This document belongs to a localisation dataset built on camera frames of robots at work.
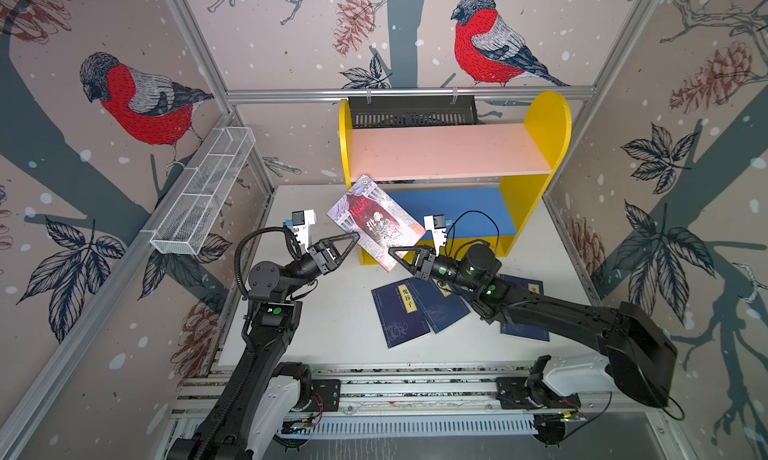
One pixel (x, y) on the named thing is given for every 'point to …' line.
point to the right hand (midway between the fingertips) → (387, 258)
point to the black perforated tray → (411, 111)
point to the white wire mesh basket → (192, 210)
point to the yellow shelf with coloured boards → (482, 179)
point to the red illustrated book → (382, 226)
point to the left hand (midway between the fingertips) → (357, 244)
